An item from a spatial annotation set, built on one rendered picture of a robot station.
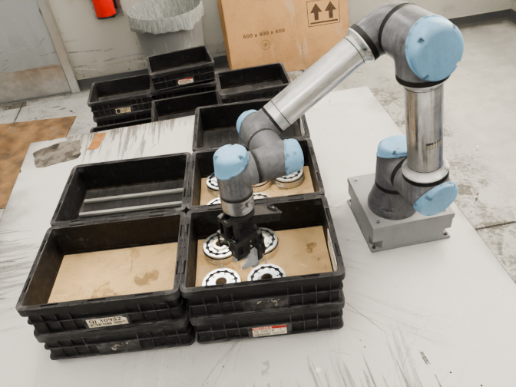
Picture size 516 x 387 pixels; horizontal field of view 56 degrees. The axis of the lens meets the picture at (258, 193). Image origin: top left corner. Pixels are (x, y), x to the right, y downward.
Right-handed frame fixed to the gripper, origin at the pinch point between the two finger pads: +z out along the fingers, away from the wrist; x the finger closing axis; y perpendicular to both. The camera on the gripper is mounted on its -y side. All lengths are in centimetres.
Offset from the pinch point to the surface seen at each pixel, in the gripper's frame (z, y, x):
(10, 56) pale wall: 50, -41, -354
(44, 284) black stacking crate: 3, 42, -38
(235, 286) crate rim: -3.1, 10.2, 4.8
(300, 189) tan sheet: 6.9, -34.6, -17.6
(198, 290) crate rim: -3.2, 17.0, -0.8
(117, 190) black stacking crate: 7, 7, -65
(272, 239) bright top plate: 4.0, -11.1, -5.8
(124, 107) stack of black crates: 48, -56, -193
